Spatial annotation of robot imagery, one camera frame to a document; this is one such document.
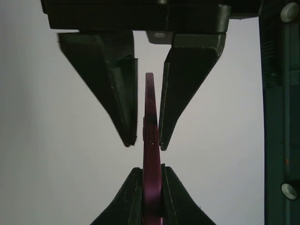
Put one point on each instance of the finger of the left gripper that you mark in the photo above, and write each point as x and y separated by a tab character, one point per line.
106	62
188	63

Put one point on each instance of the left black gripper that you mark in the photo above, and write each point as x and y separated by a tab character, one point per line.
148	15

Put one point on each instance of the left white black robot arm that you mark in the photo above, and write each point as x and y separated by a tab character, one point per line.
279	26

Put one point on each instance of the purple smartphone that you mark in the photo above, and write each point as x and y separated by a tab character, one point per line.
151	175

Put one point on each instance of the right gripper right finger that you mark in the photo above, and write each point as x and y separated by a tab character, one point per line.
179	207

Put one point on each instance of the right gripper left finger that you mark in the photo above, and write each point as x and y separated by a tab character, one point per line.
126	207

